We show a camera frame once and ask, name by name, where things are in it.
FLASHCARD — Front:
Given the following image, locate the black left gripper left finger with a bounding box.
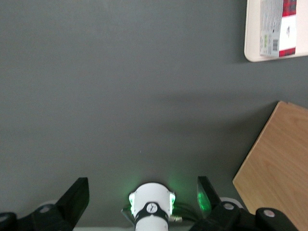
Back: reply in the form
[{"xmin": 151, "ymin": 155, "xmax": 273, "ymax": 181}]
[{"xmin": 0, "ymin": 177, "xmax": 90, "ymax": 231}]

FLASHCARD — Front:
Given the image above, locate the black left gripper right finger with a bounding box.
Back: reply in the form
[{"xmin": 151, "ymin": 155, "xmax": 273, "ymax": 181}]
[{"xmin": 189, "ymin": 176, "xmax": 299, "ymax": 231}]

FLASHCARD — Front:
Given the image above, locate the red cookie box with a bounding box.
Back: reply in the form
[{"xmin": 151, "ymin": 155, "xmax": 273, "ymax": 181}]
[{"xmin": 258, "ymin": 0, "xmax": 297, "ymax": 58}]

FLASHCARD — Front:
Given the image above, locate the beige rectangular tray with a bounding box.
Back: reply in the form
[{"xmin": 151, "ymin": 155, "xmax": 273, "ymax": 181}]
[{"xmin": 244, "ymin": 0, "xmax": 308, "ymax": 63}]

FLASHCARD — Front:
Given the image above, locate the wooden two-drawer cabinet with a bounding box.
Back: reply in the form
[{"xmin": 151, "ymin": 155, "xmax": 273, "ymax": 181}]
[{"xmin": 232, "ymin": 101, "xmax": 308, "ymax": 231}]

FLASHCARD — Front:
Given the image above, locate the black left arm base cable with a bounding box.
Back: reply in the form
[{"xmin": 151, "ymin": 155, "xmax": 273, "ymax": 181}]
[{"xmin": 168, "ymin": 211, "xmax": 200, "ymax": 223}]

